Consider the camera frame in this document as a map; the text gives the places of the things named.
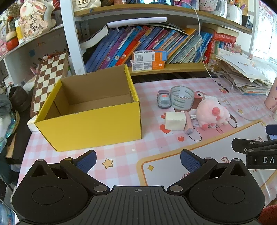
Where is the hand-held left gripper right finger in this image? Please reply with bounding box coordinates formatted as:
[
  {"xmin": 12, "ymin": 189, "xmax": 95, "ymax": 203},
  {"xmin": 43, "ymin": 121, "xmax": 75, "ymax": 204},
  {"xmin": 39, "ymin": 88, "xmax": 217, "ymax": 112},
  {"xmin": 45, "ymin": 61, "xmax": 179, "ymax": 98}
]
[{"xmin": 168, "ymin": 149, "xmax": 249, "ymax": 195}]

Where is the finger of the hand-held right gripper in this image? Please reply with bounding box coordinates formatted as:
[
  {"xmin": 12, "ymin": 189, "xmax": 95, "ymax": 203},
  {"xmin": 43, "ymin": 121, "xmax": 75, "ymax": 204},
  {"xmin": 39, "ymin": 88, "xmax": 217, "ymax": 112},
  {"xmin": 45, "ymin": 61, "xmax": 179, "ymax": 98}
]
[
  {"xmin": 265, "ymin": 124, "xmax": 277, "ymax": 141},
  {"xmin": 231, "ymin": 138, "xmax": 277, "ymax": 155}
]

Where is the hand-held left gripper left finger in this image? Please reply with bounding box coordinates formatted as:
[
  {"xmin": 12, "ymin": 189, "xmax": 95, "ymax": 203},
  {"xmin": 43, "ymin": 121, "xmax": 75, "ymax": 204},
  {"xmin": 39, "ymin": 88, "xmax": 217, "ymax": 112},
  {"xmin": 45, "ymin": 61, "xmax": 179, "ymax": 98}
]
[{"xmin": 28, "ymin": 150, "xmax": 110, "ymax": 195}]

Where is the purple pink plastic stick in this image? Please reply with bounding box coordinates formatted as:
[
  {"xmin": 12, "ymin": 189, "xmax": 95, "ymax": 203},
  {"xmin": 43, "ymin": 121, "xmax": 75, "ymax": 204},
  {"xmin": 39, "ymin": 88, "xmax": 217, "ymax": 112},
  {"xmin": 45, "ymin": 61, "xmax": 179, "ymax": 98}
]
[{"xmin": 184, "ymin": 111, "xmax": 195, "ymax": 135}]

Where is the yellow cardboard box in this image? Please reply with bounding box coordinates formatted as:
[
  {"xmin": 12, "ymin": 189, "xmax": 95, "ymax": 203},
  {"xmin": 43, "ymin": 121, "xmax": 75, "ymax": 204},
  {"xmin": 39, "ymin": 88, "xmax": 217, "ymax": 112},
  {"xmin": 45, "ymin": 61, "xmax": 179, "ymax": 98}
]
[{"xmin": 35, "ymin": 64, "xmax": 142, "ymax": 152}]

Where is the white foam block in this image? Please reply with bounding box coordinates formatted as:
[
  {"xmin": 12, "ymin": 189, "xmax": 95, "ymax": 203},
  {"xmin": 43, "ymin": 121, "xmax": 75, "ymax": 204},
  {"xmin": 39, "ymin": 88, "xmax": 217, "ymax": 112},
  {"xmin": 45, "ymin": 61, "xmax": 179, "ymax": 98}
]
[{"xmin": 165, "ymin": 111, "xmax": 187, "ymax": 131}]

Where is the pink plush pig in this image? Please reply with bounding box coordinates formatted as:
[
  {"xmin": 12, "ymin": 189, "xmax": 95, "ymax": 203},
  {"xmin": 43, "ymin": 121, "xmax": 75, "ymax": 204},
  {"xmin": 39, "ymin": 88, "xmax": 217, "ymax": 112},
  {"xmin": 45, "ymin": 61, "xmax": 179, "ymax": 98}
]
[{"xmin": 196, "ymin": 100, "xmax": 230, "ymax": 131}]

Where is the grey tape roll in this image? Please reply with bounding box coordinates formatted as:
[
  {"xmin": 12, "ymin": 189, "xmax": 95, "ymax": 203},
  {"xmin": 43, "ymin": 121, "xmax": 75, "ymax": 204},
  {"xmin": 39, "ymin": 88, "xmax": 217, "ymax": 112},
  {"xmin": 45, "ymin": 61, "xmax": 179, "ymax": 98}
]
[{"xmin": 170, "ymin": 85, "xmax": 195, "ymax": 110}]

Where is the grey purple toy car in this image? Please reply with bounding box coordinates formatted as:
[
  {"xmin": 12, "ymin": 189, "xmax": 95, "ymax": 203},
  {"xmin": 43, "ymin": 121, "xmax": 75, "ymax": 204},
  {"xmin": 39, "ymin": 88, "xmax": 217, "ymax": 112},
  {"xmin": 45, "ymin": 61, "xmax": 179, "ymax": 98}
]
[{"xmin": 157, "ymin": 90, "xmax": 171, "ymax": 109}]

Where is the white desk pad yellow border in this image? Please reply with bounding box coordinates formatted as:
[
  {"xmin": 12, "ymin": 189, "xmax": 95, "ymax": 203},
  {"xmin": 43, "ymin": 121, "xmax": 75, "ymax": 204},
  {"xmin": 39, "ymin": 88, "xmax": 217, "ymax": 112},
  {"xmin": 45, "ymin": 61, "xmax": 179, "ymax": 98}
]
[{"xmin": 136, "ymin": 120, "xmax": 277, "ymax": 208}]

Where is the pink cup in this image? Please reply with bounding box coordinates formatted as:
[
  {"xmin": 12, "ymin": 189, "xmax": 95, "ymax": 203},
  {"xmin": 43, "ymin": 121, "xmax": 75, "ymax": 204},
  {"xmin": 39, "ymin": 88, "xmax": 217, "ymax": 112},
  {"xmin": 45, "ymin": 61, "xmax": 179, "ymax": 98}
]
[{"xmin": 264, "ymin": 78, "xmax": 277, "ymax": 113}]

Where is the pink checkered table mat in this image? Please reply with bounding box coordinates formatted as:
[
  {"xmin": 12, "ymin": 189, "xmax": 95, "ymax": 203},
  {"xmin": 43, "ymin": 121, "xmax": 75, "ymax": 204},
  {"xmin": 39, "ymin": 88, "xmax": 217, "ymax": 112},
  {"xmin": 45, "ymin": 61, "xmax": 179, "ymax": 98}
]
[{"xmin": 18, "ymin": 77, "xmax": 277, "ymax": 217}]

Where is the red clothing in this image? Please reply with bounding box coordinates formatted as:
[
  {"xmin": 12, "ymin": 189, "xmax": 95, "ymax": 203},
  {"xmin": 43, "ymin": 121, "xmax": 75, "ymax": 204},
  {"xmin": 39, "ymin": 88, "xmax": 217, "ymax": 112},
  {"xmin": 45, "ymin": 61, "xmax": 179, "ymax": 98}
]
[{"xmin": 258, "ymin": 203, "xmax": 277, "ymax": 225}]

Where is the black marker pen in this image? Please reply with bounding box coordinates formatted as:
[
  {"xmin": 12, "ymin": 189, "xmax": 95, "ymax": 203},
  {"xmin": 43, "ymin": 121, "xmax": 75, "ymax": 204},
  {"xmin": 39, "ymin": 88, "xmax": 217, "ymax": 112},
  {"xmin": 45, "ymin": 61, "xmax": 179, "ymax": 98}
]
[{"xmin": 213, "ymin": 79, "xmax": 230, "ymax": 93}]

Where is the pile of papers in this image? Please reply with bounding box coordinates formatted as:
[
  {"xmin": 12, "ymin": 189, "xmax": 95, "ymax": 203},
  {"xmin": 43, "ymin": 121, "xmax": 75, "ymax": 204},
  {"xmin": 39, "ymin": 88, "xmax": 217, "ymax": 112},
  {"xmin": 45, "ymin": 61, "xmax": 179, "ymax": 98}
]
[{"xmin": 214, "ymin": 53, "xmax": 273, "ymax": 96}]

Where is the white fluffy stuffing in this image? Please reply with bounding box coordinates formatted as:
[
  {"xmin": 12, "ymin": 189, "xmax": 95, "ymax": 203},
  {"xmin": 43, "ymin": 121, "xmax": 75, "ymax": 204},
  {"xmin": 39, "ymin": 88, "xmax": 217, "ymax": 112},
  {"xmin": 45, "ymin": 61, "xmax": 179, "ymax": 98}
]
[{"xmin": 0, "ymin": 115, "xmax": 13, "ymax": 139}]

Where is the wooden chessboard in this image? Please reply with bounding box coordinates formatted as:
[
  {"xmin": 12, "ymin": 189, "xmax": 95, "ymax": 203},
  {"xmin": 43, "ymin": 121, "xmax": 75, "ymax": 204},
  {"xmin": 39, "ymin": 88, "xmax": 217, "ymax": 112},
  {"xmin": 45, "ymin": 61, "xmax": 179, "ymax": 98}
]
[{"xmin": 30, "ymin": 52, "xmax": 69, "ymax": 118}]

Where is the brown shoe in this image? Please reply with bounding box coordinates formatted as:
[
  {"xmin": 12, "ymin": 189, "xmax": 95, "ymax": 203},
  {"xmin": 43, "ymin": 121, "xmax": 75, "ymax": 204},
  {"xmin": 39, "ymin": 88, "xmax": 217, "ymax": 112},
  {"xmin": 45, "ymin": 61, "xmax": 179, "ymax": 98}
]
[{"xmin": 6, "ymin": 84, "xmax": 28, "ymax": 113}]

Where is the grey cloth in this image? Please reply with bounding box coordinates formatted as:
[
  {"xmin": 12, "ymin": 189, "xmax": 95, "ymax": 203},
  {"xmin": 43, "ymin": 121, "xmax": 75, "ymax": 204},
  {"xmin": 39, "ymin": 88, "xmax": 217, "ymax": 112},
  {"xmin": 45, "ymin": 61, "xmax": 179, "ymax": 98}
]
[{"xmin": 0, "ymin": 93, "xmax": 12, "ymax": 117}]

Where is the orange white carton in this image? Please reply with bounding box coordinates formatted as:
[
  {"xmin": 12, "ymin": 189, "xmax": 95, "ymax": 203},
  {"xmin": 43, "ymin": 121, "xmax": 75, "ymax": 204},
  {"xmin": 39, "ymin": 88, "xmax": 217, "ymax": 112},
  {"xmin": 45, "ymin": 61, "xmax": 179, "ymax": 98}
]
[
  {"xmin": 130, "ymin": 59, "xmax": 165, "ymax": 72},
  {"xmin": 132, "ymin": 49, "xmax": 167, "ymax": 63}
]

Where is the white and wooden bookshelf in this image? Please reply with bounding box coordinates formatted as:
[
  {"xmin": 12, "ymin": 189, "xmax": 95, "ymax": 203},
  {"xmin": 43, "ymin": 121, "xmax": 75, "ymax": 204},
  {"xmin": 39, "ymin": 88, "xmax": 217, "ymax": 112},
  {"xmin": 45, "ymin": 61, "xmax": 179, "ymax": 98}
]
[{"xmin": 0, "ymin": 0, "xmax": 260, "ymax": 78}]

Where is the thick paperback book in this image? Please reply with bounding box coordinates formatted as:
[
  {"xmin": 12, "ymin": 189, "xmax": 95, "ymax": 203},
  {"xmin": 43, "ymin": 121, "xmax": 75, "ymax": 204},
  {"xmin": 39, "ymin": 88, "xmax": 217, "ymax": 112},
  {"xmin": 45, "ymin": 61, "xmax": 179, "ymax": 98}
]
[{"xmin": 80, "ymin": 25, "xmax": 109, "ymax": 50}]

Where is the row of children's books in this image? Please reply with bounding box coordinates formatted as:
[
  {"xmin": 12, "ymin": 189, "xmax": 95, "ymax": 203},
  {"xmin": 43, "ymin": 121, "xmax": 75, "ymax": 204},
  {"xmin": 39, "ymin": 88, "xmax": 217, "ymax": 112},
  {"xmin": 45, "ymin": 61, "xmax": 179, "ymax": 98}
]
[{"xmin": 85, "ymin": 25, "xmax": 237, "ymax": 73}]

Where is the white pen cup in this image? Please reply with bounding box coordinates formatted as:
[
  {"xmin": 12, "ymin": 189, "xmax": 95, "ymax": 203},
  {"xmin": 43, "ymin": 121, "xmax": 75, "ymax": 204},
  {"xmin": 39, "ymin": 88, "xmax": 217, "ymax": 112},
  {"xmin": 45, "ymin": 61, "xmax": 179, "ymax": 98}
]
[{"xmin": 226, "ymin": 3, "xmax": 243, "ymax": 24}]

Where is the pink pen holder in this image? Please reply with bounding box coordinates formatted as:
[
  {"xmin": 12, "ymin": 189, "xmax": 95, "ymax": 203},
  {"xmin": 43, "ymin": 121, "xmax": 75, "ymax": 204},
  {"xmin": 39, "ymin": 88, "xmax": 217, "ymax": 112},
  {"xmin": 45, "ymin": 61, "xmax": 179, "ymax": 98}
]
[{"xmin": 199, "ymin": 0, "xmax": 227, "ymax": 16}]

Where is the red white doll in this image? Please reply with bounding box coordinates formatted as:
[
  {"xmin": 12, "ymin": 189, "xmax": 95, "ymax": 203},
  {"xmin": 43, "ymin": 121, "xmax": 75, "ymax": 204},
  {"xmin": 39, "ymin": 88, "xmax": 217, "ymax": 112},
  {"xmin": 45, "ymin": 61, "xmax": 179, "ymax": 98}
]
[{"xmin": 6, "ymin": 19, "xmax": 19, "ymax": 51}]

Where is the white flat sheet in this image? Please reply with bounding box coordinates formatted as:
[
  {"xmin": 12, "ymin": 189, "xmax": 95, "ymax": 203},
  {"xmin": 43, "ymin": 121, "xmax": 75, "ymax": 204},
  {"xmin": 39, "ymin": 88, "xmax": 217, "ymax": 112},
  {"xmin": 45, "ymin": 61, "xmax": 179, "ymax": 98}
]
[{"xmin": 107, "ymin": 17, "xmax": 167, "ymax": 28}]

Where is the rabbit decoration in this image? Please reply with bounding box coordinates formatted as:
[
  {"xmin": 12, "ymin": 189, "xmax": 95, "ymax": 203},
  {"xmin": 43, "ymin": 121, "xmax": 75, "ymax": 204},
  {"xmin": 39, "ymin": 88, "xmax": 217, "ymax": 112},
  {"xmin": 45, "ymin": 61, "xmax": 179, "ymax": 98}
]
[{"xmin": 18, "ymin": 0, "xmax": 55, "ymax": 40}]

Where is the white quilted handbag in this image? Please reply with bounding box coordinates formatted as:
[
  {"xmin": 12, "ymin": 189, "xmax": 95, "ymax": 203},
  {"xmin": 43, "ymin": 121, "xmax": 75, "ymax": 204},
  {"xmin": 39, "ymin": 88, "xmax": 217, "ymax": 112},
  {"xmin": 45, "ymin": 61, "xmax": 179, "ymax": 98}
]
[{"xmin": 72, "ymin": 0, "xmax": 101, "ymax": 13}]

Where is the tablet screen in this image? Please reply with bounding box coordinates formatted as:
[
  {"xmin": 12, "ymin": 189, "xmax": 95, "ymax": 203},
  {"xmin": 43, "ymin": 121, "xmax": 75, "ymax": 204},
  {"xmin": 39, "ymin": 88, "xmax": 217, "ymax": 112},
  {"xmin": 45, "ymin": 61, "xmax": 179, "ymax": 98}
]
[{"xmin": 142, "ymin": 0, "xmax": 175, "ymax": 6}]

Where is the clear bead string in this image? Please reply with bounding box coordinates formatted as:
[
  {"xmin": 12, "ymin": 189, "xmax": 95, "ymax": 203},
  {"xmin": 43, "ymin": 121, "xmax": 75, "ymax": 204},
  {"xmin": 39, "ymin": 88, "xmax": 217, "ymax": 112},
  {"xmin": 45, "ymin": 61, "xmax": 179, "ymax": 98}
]
[{"xmin": 207, "ymin": 59, "xmax": 218, "ymax": 73}]

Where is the white cable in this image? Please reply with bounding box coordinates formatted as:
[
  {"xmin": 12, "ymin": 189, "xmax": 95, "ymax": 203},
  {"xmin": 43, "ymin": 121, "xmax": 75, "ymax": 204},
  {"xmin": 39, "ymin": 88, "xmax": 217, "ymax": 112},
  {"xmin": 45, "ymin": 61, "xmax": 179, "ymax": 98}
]
[{"xmin": 173, "ymin": 0, "xmax": 233, "ymax": 89}]

